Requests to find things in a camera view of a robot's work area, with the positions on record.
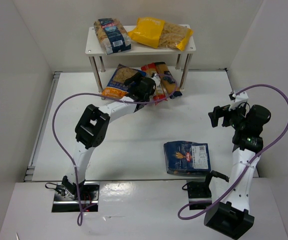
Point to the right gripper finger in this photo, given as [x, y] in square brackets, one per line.
[226, 119]
[214, 116]

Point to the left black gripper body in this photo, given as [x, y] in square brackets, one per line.
[136, 81]

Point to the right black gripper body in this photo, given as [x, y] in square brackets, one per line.
[223, 115]

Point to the orange blue orecchiette bag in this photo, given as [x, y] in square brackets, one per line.
[116, 87]

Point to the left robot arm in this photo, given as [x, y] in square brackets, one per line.
[92, 127]

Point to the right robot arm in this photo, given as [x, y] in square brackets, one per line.
[231, 215]

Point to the blue clear pasta bag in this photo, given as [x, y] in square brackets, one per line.
[112, 35]

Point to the yellow fusilli pasta bag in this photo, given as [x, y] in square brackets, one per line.
[157, 33]

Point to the dark blue pasta box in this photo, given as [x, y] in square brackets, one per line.
[187, 158]

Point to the white two-tier shelf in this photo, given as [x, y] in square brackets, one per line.
[103, 65]

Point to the red spaghetti pack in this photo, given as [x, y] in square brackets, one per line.
[149, 69]

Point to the yellow blue spaghetti pack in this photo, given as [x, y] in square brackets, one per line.
[167, 80]

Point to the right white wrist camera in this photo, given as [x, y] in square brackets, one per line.
[237, 99]

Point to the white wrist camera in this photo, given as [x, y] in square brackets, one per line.
[237, 99]
[157, 80]

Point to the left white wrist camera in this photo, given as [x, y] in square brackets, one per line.
[157, 80]

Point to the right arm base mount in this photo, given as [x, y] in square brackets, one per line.
[199, 193]

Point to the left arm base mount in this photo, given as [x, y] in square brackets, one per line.
[63, 202]

